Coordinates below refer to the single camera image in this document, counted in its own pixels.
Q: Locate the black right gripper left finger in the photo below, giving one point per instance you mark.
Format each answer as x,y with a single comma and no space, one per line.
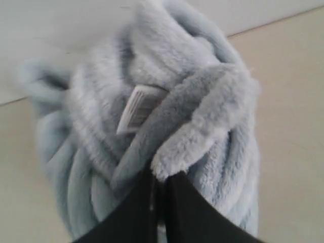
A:
134,220

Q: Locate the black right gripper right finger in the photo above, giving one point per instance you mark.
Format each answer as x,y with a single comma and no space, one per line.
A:
189,218

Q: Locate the light blue fluffy towel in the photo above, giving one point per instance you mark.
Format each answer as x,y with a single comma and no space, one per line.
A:
168,89

